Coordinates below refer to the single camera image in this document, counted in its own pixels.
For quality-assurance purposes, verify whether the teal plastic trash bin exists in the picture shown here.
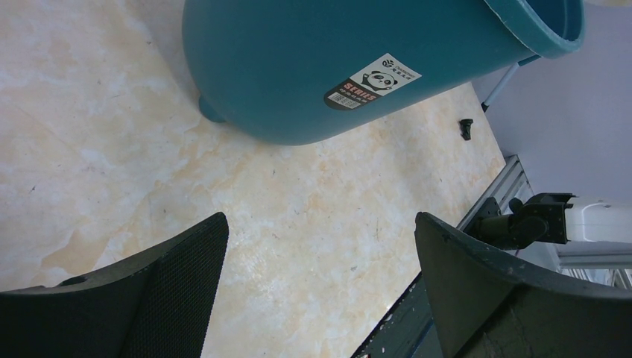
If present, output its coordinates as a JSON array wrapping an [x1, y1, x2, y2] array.
[[182, 0, 585, 145]]

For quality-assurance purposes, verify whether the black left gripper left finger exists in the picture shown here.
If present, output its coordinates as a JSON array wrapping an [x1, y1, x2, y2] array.
[[1, 213, 229, 357]]

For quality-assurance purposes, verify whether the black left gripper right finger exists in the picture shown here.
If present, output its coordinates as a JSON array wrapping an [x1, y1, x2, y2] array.
[[415, 212, 631, 357]]

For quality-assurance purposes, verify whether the small black plastic clip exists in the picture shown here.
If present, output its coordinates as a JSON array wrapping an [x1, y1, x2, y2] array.
[[459, 119, 473, 141]]

